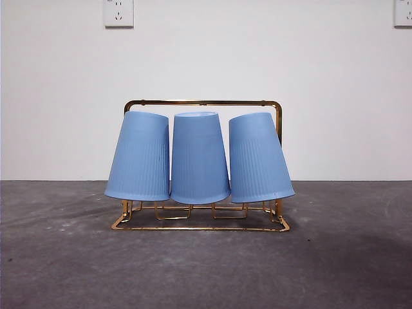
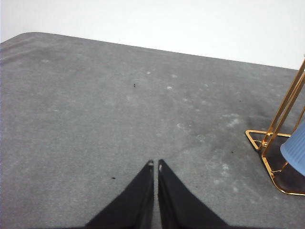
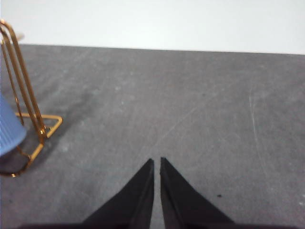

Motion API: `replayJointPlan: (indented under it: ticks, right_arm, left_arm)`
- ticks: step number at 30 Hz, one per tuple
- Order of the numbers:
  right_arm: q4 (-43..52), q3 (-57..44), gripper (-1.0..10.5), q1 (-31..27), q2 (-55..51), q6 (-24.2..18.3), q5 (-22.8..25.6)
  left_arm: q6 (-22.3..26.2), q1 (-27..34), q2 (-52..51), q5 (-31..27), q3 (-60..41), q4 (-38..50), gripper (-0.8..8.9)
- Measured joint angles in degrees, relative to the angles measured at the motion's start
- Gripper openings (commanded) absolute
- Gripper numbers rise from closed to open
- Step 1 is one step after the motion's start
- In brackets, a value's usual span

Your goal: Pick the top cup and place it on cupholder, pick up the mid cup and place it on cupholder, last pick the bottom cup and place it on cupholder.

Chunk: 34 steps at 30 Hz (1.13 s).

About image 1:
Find gold wire cup holder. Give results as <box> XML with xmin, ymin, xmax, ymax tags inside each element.
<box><xmin>111</xmin><ymin>98</ymin><xmax>290</xmax><ymax>232</ymax></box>

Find cracked blue ribbed cup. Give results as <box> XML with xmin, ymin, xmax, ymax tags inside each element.
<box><xmin>228</xmin><ymin>111</ymin><xmax>296</xmax><ymax>204</ymax></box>

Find blue ribbed plastic cup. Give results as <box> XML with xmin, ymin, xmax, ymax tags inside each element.
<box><xmin>104</xmin><ymin>110</ymin><xmax>171</xmax><ymax>201</ymax></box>
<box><xmin>169</xmin><ymin>111</ymin><xmax>232</xmax><ymax>205</ymax></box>

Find white wall socket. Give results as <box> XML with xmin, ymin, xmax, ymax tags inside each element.
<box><xmin>103</xmin><ymin>0</ymin><xmax>135</xmax><ymax>28</ymax></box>
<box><xmin>393</xmin><ymin>0</ymin><xmax>412</xmax><ymax>28</ymax></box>

